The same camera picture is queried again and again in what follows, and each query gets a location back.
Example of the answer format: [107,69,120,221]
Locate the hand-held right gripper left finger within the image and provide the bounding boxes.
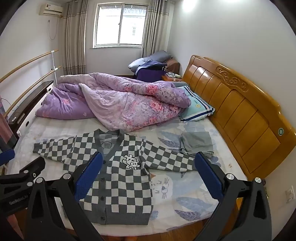
[24,152,103,241]

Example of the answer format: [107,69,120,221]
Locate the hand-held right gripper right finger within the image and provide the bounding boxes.
[194,152,272,241]

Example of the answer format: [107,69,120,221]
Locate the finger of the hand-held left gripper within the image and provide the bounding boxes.
[20,157,46,178]
[0,149,16,166]

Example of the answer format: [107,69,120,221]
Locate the grey white checkered cardigan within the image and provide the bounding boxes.
[33,129,197,226]

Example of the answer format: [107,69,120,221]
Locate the folded grey clothes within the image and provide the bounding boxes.
[179,132,214,158]

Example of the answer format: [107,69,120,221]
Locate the pink cloth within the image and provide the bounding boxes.
[0,95,18,149]

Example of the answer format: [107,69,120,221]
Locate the printed bed sheet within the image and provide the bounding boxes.
[5,115,248,234]

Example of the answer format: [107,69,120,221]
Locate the black cabinet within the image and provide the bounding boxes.
[8,80,55,139]

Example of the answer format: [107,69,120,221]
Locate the light blue striped pillow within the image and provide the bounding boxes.
[179,85,215,123]

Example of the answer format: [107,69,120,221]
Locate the wooden headboard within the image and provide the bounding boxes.
[181,55,296,180]

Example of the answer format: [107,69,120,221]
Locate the purple floral quilt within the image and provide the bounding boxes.
[35,72,192,132]

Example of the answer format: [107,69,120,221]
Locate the wooden nightstand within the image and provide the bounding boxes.
[162,72,183,82]

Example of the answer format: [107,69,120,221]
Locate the brown pillow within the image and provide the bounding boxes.
[165,58,181,73]

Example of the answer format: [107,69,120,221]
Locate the dark purple cloth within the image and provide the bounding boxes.
[134,64,167,81]

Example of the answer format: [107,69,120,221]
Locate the blue grey pillow pile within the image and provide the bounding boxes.
[128,51,173,70]

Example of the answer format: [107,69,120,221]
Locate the striped beige curtain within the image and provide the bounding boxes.
[61,0,89,76]
[142,0,175,62]

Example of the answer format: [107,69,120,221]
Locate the window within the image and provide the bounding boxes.
[92,2,148,48]

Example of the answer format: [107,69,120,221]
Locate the white air conditioner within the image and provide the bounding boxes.
[39,3,63,16]

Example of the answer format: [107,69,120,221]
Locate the wooden wall rail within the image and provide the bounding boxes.
[0,49,59,81]
[5,66,63,116]

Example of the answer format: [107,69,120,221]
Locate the white rail post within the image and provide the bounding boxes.
[52,50,58,87]

